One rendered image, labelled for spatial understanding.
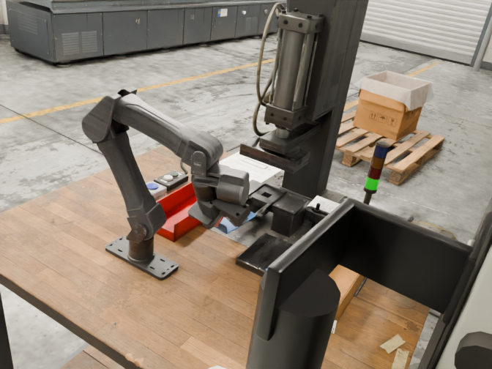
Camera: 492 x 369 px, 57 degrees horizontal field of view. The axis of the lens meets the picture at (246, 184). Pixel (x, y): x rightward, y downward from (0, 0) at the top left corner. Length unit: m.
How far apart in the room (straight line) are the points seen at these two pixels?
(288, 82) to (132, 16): 5.77
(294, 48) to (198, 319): 0.70
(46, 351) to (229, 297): 1.28
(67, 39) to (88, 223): 5.03
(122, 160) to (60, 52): 5.22
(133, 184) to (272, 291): 0.94
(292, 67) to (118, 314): 0.73
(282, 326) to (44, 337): 2.17
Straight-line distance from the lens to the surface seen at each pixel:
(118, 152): 1.08
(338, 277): 1.26
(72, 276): 1.20
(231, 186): 0.98
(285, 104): 1.24
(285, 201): 1.38
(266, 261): 1.23
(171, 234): 1.28
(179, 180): 1.54
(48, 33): 6.26
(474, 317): 0.22
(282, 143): 1.26
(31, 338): 2.34
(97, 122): 1.06
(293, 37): 1.21
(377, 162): 1.38
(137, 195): 1.10
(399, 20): 10.71
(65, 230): 1.36
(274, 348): 0.19
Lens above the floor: 1.66
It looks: 28 degrees down
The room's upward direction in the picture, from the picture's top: 8 degrees clockwise
